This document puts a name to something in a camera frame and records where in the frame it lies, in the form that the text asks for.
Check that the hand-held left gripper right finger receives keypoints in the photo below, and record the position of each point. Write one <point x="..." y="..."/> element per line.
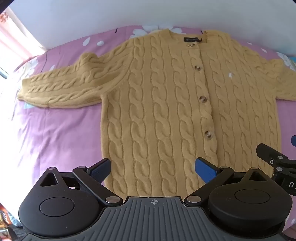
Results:
<point x="206" y="172"/>

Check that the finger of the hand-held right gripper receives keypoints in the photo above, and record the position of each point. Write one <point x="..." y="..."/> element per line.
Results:
<point x="268" y="154"/>
<point x="294" y="139"/>

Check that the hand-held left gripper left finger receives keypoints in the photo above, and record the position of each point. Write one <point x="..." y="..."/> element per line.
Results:
<point x="101" y="169"/>

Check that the pink floral bedsheet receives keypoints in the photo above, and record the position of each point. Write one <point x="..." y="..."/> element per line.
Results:
<point x="57" y="134"/>

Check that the pink sheer curtain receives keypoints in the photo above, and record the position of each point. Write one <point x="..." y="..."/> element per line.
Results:
<point x="16" y="37"/>

